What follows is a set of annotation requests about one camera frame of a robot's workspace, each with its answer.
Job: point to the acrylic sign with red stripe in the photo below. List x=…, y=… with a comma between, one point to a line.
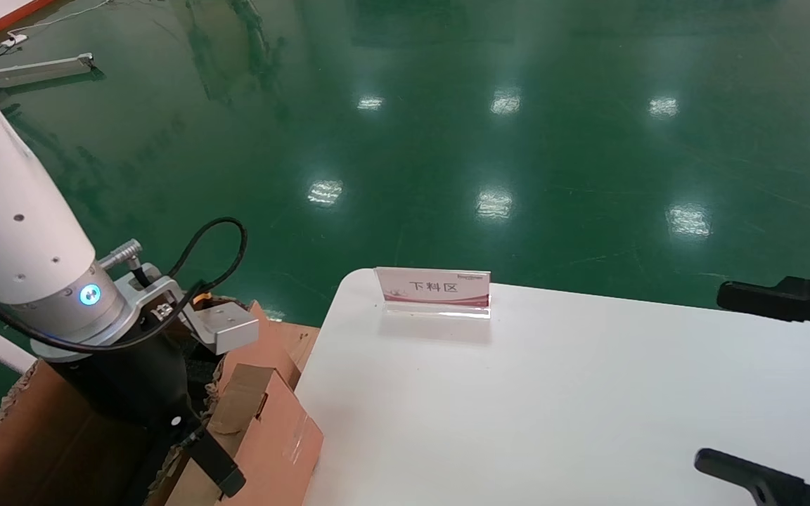
x=433, y=288

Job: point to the black foam insert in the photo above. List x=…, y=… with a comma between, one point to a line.
x=202, y=372

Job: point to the long grey stand base bar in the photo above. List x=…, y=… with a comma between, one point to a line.
x=46, y=69

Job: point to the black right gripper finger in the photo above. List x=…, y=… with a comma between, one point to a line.
x=770, y=481
x=785, y=301

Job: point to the small cardboard box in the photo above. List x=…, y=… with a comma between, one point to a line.
x=271, y=443

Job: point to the open brown cardboard box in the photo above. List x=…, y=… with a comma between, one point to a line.
x=39, y=450

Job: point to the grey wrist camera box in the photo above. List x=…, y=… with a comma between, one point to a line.
x=226, y=330

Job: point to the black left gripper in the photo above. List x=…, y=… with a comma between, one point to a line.
x=131, y=379

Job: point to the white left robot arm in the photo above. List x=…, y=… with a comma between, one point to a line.
x=4, y=211

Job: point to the white power strip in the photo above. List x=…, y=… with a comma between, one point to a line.
x=15, y=40

